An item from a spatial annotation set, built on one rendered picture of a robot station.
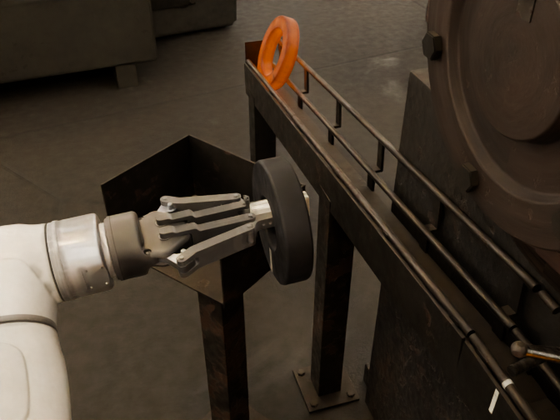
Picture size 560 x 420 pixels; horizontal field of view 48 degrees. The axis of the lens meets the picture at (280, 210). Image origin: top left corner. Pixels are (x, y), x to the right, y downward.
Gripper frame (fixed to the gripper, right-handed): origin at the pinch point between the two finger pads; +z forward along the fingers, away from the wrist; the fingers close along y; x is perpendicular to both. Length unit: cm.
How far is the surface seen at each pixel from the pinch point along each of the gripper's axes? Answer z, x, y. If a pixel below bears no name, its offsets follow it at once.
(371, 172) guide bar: 25.4, -19.5, -28.7
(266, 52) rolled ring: 24, -22, -92
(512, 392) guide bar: 19.1, -14.2, 23.4
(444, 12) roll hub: 12.6, 25.9, 11.0
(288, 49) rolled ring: 26, -16, -78
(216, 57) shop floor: 35, -86, -236
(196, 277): -10.1, -23.6, -17.1
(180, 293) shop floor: -11, -84, -76
